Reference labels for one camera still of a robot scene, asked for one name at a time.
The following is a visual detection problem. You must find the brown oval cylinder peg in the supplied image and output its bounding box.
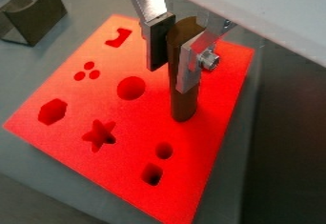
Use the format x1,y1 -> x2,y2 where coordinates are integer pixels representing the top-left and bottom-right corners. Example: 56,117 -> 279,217
167,16 -> 204,122

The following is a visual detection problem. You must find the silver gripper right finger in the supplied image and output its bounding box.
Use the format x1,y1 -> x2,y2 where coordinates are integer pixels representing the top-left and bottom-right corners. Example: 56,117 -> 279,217
176,11 -> 236,93

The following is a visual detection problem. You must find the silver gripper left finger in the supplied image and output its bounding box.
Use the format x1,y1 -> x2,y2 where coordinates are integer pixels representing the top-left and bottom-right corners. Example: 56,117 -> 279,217
131,0 -> 176,71

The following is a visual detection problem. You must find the black curved fixture stand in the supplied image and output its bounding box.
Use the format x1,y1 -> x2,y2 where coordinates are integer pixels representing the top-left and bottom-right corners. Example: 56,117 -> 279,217
0,0 -> 68,47

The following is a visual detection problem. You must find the red foam shape board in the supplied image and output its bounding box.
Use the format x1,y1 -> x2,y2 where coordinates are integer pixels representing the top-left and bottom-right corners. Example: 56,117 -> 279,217
4,15 -> 254,224

